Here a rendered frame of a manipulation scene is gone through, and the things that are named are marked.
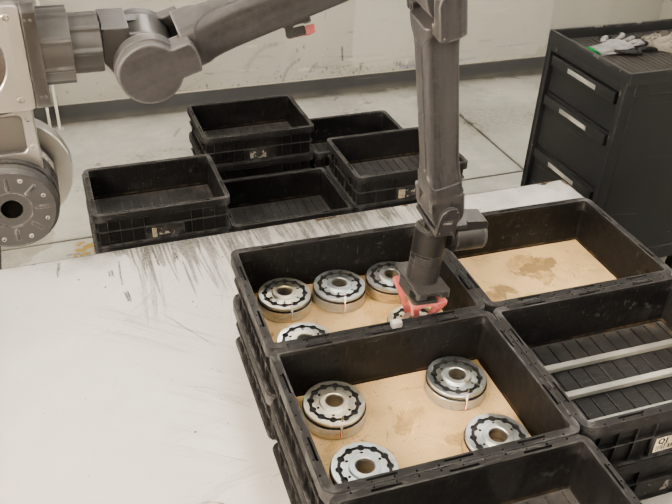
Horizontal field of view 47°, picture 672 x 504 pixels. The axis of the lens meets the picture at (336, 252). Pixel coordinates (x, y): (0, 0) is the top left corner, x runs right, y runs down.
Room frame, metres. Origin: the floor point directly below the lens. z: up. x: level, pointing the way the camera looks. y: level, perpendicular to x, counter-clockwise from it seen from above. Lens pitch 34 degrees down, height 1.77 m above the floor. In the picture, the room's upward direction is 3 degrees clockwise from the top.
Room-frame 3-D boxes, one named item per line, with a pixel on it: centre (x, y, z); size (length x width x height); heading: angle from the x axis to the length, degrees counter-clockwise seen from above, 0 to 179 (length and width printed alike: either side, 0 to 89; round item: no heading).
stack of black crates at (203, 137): (2.59, 0.33, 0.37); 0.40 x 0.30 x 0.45; 112
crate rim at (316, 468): (0.88, -0.14, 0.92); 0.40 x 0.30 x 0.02; 110
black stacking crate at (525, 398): (0.88, -0.14, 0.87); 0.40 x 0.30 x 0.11; 110
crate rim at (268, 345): (1.16, -0.03, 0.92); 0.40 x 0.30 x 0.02; 110
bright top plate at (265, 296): (1.19, 0.10, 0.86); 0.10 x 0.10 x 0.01
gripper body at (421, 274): (1.13, -0.16, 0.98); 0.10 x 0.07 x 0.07; 21
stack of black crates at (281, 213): (2.22, 0.19, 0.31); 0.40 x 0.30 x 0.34; 112
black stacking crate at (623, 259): (1.29, -0.41, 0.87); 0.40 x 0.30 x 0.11; 110
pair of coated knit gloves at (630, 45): (2.70, -0.95, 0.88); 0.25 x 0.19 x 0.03; 112
